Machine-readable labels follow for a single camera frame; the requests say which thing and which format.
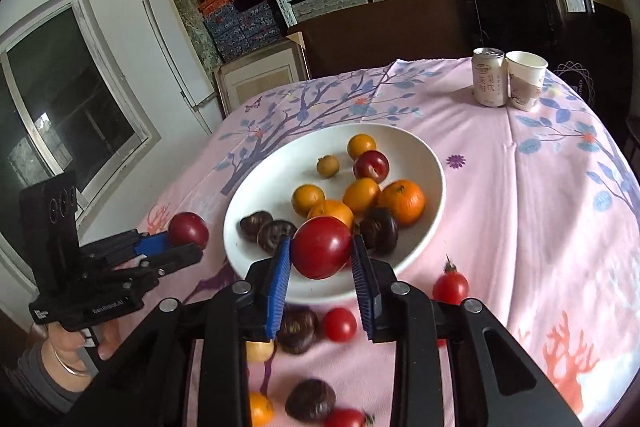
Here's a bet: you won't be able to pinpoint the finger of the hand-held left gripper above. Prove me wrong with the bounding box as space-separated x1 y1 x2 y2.
80 229 173 265
100 243 204 293

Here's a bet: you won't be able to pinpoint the stack of blue patterned boxes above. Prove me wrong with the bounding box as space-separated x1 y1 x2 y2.
199 0 286 64

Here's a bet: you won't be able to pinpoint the white drink can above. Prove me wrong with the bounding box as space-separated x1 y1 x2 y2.
471 47 507 108

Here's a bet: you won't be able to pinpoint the person's left hand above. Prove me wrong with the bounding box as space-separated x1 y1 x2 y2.
42 321 123 375

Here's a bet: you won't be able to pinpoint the green marbled board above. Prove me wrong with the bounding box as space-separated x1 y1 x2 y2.
170 0 223 70

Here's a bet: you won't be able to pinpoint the white framed window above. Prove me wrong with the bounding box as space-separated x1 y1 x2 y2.
0 0 161 308

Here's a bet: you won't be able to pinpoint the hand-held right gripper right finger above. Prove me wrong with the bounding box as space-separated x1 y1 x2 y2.
350 234 583 427

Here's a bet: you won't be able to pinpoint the white paper cup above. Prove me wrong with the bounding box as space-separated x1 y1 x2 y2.
505 50 549 112

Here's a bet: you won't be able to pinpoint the red plum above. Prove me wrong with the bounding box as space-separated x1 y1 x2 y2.
353 150 391 184
291 215 353 280
168 212 210 249

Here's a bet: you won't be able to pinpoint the white leaning boards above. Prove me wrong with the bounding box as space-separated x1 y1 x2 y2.
142 0 223 138

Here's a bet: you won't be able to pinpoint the dark wrinkled passion fruit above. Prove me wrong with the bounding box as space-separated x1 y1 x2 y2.
276 307 321 354
239 210 273 244
359 207 400 256
285 378 337 423
256 220 298 255

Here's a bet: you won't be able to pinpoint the wooden picture frame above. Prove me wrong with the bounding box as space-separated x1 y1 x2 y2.
214 32 311 118

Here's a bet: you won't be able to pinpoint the pink deer print tablecloth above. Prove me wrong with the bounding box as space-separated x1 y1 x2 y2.
135 57 640 427

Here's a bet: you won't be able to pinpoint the black panel with round pattern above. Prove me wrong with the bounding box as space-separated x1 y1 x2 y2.
471 0 636 118

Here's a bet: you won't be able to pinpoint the person's left forearm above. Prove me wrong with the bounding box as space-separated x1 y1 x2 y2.
0 342 98 418

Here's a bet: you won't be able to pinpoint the dark brown wooden board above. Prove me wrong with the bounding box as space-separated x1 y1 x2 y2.
287 0 481 80

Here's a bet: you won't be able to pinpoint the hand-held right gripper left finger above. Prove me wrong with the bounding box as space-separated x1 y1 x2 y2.
65 234 293 427

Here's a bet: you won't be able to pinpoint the tiny yellow fruit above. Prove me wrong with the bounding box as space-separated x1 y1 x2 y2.
316 155 341 178

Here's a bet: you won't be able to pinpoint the pale yellow fruit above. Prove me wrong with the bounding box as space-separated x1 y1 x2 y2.
245 339 277 364

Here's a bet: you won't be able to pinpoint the white plate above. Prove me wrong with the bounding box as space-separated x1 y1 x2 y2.
222 123 447 306

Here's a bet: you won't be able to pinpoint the silver bangle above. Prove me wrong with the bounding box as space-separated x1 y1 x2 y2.
50 347 98 379

